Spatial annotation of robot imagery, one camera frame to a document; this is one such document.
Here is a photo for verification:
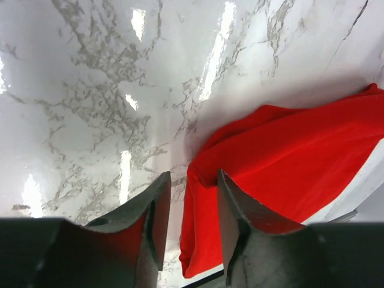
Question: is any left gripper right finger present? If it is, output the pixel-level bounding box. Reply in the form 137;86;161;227
217;170;312;287

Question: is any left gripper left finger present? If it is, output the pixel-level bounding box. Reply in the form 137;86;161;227
44;172;171;287

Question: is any red t-shirt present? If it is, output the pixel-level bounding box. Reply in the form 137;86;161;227
179;83;383;278

